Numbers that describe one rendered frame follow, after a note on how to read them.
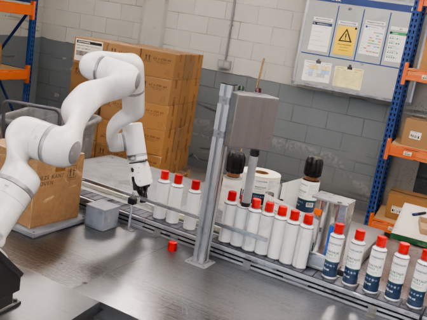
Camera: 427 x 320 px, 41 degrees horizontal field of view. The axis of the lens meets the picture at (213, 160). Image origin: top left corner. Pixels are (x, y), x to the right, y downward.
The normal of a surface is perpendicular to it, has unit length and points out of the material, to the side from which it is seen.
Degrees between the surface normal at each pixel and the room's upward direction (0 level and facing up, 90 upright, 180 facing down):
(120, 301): 0
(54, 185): 90
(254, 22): 90
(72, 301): 0
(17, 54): 90
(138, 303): 0
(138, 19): 90
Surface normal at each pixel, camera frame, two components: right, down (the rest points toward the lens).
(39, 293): 0.16, -0.96
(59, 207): 0.82, 0.25
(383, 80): -0.40, 0.15
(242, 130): 0.44, 0.26
